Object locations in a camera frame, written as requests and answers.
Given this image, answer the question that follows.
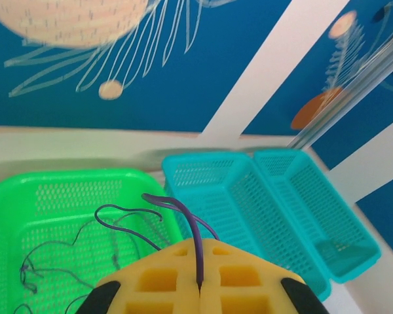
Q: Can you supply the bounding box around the teal plastic basket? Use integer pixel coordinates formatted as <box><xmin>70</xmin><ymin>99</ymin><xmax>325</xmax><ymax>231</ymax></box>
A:
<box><xmin>162</xmin><ymin>152</ymin><xmax>333</xmax><ymax>302</ymax></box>
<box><xmin>253</xmin><ymin>148</ymin><xmax>383</xmax><ymax>284</ymax></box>

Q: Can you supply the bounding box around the green plastic basket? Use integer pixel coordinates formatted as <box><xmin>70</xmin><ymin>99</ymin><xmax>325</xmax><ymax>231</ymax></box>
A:
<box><xmin>0</xmin><ymin>168</ymin><xmax>184</xmax><ymax>314</ymax></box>

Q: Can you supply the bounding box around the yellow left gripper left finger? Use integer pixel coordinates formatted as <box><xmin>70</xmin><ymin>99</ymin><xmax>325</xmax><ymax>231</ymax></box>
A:
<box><xmin>79</xmin><ymin>238</ymin><xmax>200</xmax><ymax>314</ymax></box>

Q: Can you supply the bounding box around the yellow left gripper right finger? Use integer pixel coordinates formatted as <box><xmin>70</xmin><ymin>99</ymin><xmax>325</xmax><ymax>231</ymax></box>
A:
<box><xmin>199</xmin><ymin>237</ymin><xmax>330</xmax><ymax>314</ymax></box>

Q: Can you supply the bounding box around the thin dark purple cable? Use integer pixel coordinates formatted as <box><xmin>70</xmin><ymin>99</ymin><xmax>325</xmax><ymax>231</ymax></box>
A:
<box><xmin>94</xmin><ymin>192</ymin><xmax>221</xmax><ymax>292</ymax></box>
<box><xmin>14</xmin><ymin>218</ymin><xmax>119</xmax><ymax>314</ymax></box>

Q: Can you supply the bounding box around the aluminium frame post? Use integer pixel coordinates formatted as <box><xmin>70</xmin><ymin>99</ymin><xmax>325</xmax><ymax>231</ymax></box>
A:
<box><xmin>288</xmin><ymin>31</ymin><xmax>393</xmax><ymax>150</ymax></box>

